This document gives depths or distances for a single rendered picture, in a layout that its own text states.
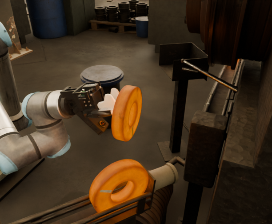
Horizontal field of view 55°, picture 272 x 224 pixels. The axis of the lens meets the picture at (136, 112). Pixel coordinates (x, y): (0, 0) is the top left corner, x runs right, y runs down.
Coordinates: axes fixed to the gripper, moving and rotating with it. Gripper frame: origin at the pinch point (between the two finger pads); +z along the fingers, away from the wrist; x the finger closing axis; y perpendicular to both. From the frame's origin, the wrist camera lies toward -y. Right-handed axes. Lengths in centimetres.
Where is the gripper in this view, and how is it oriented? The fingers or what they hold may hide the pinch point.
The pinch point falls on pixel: (127, 107)
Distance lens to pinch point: 71.3
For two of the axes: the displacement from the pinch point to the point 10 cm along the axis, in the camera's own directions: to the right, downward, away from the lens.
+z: 8.8, -0.3, -4.7
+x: 3.9, -5.1, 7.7
